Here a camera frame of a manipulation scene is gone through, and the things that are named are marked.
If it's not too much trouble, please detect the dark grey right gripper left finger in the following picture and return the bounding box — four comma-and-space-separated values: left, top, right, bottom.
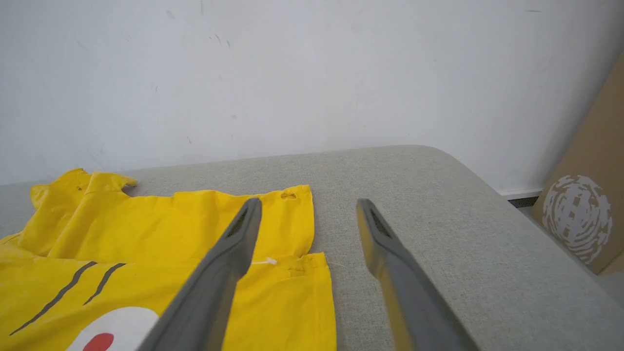
136, 197, 263, 351

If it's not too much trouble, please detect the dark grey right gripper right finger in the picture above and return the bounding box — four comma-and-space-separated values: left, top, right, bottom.
355, 198, 482, 351

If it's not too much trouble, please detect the yellow cartoon face t-shirt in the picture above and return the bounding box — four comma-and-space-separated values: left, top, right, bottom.
0, 168, 337, 351

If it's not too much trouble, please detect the white baseboard strip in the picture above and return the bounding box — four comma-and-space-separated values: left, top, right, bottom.
499, 187, 545, 201

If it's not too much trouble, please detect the brown cardboard box white print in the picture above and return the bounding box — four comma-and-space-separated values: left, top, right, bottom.
530, 53, 624, 276

